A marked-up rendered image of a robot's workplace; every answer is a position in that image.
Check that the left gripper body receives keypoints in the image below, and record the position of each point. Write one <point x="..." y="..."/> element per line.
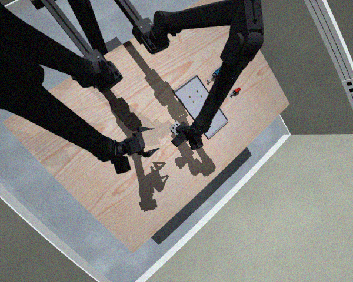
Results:
<point x="183" y="124"/>

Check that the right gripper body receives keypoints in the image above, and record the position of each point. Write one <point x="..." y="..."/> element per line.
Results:
<point x="138" y="134"/>

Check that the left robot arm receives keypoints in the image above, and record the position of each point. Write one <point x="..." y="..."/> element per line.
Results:
<point x="246" y="36"/>

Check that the blue screwdriver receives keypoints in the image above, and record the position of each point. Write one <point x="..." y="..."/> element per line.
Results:
<point x="214" y="75"/>

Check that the grey metal bracket with holes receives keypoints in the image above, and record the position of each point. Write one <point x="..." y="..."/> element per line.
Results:
<point x="173" y="127"/>

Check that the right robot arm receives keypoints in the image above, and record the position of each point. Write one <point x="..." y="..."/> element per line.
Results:
<point x="23" y="49"/>

